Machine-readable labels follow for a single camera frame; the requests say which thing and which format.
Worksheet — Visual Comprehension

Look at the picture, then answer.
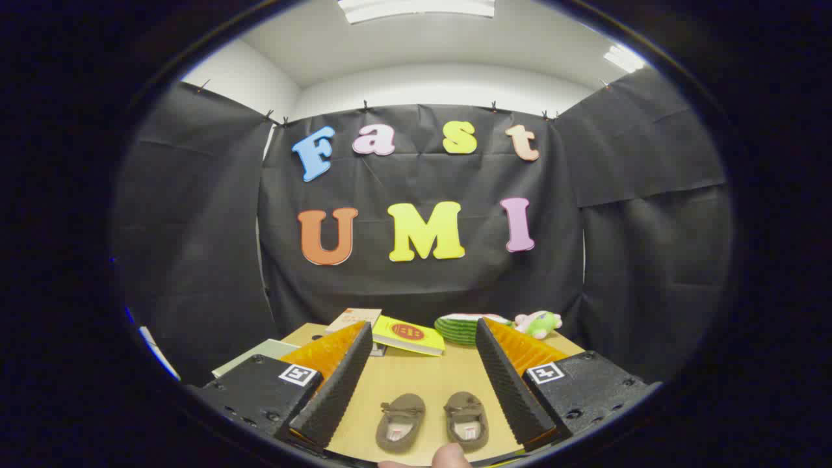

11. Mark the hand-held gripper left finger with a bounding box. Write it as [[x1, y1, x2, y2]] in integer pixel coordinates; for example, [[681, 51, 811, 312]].
[[188, 320, 374, 452]]

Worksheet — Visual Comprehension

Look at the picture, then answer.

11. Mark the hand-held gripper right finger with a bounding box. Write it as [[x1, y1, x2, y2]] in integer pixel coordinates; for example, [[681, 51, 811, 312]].
[[474, 317, 664, 452]]

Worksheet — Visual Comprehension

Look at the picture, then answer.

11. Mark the brown fuzzy slipper shoe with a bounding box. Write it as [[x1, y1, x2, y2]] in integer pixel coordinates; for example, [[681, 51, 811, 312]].
[[375, 393, 426, 454], [444, 391, 489, 452]]

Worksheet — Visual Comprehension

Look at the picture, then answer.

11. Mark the pale green fabric storage box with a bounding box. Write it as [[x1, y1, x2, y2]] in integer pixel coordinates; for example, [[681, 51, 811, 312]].
[[213, 338, 301, 379]]

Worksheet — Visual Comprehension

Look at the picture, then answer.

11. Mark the beige paperback book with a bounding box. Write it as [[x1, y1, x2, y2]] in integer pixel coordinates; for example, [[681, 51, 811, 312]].
[[325, 308, 383, 334]]

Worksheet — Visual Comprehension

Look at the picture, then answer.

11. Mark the pink and green plush toy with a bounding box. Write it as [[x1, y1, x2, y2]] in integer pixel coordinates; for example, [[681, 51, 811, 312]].
[[513, 311, 564, 340]]

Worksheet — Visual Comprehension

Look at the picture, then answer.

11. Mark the watermelon slice plush toy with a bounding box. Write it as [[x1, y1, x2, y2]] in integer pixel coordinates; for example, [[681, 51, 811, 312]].
[[434, 313, 514, 346]]

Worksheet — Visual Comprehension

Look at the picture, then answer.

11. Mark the yellow book with red circle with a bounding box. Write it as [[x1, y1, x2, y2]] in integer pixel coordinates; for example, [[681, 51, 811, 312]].
[[372, 315, 447, 357]]

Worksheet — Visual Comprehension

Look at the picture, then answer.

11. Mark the ceiling light panel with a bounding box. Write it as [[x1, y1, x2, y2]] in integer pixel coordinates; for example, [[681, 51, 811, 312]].
[[603, 44, 646, 73]]

